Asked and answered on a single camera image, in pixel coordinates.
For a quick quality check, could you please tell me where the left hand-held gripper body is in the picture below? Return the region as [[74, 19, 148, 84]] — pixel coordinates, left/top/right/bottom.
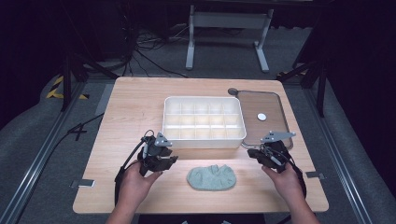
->
[[137, 132, 173, 176]]

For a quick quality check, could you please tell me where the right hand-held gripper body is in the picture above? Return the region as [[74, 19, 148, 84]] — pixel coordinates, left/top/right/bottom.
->
[[261, 130, 297, 174]]

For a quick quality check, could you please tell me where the white divided storage box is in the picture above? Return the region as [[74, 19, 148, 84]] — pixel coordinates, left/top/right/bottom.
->
[[162, 96, 248, 149]]

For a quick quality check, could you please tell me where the grey cloth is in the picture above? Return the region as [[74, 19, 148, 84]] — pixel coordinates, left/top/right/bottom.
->
[[186, 164, 237, 191]]

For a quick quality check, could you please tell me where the person's right hand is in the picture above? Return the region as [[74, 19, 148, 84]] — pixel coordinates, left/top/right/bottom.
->
[[261, 163, 305, 209]]

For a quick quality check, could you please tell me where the person's left hand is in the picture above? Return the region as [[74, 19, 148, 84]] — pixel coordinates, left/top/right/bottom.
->
[[120, 161, 163, 208]]

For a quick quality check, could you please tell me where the clear lid with grey rim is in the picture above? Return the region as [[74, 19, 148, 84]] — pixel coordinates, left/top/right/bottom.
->
[[228, 88, 294, 149]]

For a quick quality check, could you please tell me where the black tripod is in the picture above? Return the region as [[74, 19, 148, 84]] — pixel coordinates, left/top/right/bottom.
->
[[60, 50, 120, 112], [276, 50, 329, 119]]

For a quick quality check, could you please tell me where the yellow and black floor tape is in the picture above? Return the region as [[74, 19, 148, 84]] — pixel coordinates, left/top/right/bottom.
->
[[46, 76, 90, 101]]

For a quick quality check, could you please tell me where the white metal stand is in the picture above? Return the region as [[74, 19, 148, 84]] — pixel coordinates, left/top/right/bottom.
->
[[185, 5, 275, 74]]

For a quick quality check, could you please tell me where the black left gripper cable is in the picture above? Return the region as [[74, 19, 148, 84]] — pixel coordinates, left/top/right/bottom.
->
[[114, 129, 156, 207]]

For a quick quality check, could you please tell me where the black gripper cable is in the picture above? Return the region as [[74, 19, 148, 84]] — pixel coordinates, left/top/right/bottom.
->
[[114, 129, 156, 207], [270, 148, 308, 200]]

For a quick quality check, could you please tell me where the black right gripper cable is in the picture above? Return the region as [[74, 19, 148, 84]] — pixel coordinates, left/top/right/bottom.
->
[[270, 148, 308, 200]]

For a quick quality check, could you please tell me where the small metal table bracket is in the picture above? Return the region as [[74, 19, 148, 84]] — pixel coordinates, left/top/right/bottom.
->
[[70, 178, 96, 189], [304, 170, 327, 181]]

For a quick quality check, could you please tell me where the grey metal floor rail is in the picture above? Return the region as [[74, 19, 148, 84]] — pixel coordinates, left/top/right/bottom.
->
[[303, 87, 376, 224], [0, 81, 89, 224]]

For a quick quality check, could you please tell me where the black floor cable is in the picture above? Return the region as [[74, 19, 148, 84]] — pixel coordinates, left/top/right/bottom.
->
[[50, 112, 106, 153]]

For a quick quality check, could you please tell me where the bundle of black floor cables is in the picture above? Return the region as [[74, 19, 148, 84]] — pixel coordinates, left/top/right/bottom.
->
[[122, 26, 190, 79]]

